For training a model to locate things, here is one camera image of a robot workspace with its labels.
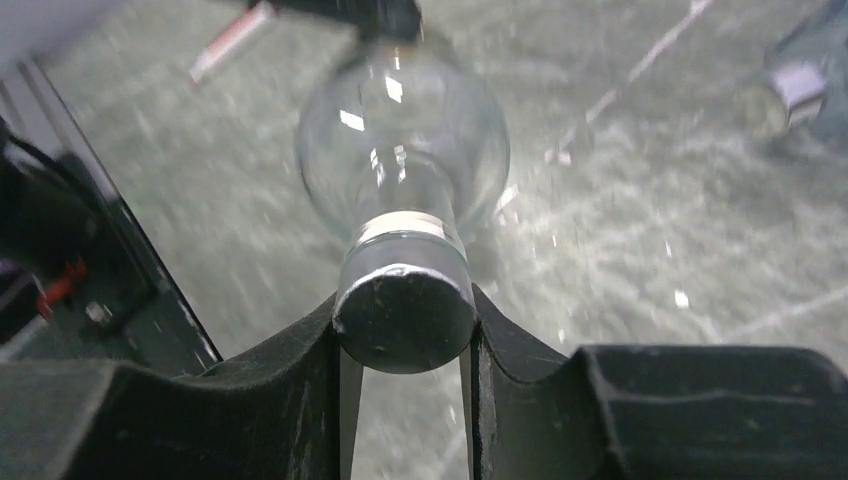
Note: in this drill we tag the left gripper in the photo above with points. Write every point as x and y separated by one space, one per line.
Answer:
397 19

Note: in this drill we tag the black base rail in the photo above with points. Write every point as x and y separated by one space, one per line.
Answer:
79 277

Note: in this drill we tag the blue square bottle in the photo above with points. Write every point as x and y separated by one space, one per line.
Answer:
802 85

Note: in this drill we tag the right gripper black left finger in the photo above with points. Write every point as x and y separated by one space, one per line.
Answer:
268 413

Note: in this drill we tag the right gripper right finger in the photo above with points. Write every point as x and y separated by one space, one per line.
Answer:
649 411

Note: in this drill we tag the clear bottle silver cap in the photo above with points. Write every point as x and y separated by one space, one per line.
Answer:
404 151

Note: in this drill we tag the red and white pen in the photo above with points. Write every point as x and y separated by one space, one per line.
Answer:
252 20

